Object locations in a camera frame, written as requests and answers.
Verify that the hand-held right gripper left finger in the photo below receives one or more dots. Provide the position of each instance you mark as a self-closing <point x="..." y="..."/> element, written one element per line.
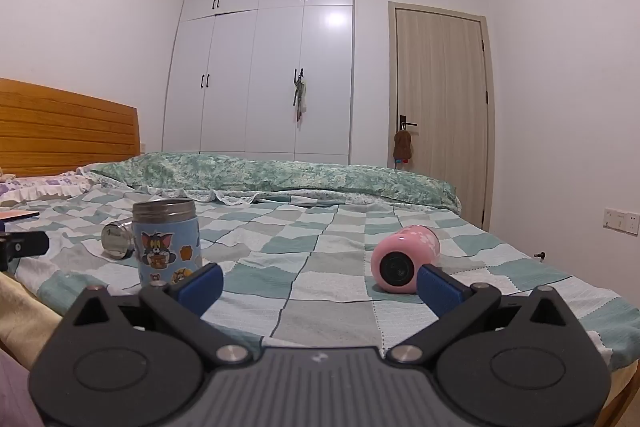
<point x="202" y="288"/>

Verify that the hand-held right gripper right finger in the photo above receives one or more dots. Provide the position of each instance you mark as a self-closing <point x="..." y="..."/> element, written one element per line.
<point x="440" y="291"/>

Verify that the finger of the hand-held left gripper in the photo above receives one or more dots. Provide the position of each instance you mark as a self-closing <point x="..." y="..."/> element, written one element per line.
<point x="25" y="243"/>

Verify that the pink cup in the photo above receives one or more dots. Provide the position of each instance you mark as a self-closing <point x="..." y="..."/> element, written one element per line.
<point x="406" y="257"/>

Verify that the blue cartoon cup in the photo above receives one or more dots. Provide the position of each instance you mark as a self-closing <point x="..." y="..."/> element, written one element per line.
<point x="167" y="244"/>

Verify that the stainless steel cup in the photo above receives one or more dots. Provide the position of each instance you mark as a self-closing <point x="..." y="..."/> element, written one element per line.
<point x="117" y="239"/>

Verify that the red flat book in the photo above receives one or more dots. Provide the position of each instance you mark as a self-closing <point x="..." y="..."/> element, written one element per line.
<point x="17" y="215"/>

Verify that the purple floral pillow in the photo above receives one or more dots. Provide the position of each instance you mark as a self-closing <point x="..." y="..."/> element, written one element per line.
<point x="40" y="186"/>

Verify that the small black door stop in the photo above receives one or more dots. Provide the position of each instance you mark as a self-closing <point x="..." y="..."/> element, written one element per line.
<point x="540" y="255"/>

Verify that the green checkered blanket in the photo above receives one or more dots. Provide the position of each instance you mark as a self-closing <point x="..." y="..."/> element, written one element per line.
<point x="325" y="267"/>

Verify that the wooden headboard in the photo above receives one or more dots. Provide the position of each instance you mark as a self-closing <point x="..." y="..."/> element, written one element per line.
<point x="65" y="132"/>

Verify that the green floral quilt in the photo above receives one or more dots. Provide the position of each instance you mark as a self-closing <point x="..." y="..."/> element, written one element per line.
<point x="300" y="177"/>

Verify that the pink cloth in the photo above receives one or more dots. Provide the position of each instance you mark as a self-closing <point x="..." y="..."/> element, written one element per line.
<point x="15" y="392"/>

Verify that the light wooden door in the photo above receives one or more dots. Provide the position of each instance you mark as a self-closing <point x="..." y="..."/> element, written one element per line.
<point x="440" y="107"/>

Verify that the hanging key bundle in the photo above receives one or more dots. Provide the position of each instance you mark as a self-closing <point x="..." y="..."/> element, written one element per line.
<point x="299" y="99"/>

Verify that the white wardrobe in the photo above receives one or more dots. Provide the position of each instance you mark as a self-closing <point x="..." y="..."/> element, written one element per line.
<point x="260" y="67"/>

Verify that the white wall socket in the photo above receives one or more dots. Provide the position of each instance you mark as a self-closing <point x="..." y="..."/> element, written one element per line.
<point x="621" y="221"/>

